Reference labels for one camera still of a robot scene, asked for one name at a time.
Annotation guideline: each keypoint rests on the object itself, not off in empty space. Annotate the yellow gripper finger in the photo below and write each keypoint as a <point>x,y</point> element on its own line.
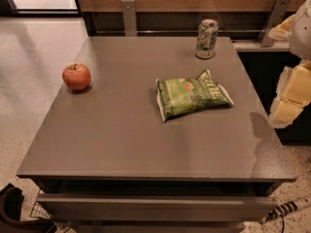
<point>281,32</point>
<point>293,94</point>

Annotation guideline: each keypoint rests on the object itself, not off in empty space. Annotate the green 7up soda can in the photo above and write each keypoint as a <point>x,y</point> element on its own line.
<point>206,38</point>

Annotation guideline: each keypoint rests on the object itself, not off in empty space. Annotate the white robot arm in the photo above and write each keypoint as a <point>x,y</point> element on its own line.
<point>300,34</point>

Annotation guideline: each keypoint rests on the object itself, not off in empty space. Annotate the red apple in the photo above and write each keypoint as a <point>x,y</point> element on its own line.
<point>76,76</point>

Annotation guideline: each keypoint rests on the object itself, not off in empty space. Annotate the green chip bag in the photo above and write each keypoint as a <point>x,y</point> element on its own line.
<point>178,97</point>

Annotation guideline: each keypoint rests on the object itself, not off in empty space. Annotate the grey drawer front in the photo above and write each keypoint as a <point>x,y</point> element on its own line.
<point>156,207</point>

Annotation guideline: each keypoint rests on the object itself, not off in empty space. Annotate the dark brown floor object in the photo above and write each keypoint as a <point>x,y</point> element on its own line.
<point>11,199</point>

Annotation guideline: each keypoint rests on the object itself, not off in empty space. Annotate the right metal bracket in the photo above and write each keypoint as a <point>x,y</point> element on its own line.
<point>275,16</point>

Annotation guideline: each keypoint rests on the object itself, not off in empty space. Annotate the metal bracket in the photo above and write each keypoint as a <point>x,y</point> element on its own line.
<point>275,16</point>
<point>129,18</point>

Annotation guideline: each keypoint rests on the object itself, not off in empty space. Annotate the left metal bracket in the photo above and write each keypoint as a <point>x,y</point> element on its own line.
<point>129,18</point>

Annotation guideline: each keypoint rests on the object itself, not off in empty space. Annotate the wire basket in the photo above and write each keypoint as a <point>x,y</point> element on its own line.
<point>38,211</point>

